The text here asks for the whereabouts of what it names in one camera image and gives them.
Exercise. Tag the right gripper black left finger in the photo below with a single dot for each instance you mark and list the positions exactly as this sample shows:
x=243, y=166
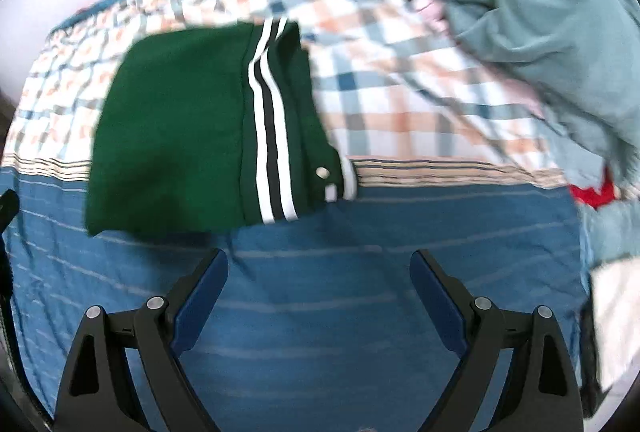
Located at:
x=97, y=392

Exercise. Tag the plaid checked blanket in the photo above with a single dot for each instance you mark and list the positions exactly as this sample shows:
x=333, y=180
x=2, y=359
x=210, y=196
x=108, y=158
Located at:
x=395, y=93

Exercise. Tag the green varsity jacket cream sleeves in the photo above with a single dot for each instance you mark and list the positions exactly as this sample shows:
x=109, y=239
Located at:
x=212, y=129

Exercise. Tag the white fluffy folded towel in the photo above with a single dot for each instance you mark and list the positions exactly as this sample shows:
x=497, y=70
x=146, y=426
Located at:
x=615, y=309

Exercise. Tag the teal velvet duvet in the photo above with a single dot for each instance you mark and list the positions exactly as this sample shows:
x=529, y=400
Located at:
x=582, y=57

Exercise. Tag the blue striped bed sheet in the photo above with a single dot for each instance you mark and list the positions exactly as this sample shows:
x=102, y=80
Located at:
x=318, y=327

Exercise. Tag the teal folded pillow cover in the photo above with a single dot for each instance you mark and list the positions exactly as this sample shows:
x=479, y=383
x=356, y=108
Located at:
x=610, y=232

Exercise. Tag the red cloth under duvet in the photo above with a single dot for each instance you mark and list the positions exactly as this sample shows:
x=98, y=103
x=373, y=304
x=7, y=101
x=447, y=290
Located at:
x=596, y=197

